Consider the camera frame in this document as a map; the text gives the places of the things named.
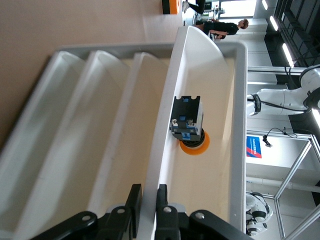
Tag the aluminium profile frame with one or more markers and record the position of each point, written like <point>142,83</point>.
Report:
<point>292,172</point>

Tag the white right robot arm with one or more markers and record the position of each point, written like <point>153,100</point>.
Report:
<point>272,100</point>

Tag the small black hanging camera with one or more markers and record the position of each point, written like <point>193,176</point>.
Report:
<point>268,142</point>

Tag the person in dark trousers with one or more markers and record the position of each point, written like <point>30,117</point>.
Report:
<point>193,6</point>

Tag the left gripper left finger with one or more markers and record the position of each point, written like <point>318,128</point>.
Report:
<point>130,215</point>

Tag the blue red sign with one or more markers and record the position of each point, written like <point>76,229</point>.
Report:
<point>253,147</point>

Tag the orange-capped push button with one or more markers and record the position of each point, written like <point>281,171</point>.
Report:
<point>190,120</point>

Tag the white plastic drawer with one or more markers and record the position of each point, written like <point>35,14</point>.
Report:
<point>130,112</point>
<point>200,100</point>
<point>82,125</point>
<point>37,125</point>

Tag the white black humanoid robot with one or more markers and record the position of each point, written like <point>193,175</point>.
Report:
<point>257,215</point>

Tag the person in black shirt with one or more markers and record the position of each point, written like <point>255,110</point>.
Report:
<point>220,28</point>

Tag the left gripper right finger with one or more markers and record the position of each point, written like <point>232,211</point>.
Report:
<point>166,215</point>

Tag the white drawer cabinet housing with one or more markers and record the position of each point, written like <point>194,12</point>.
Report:
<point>241,125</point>

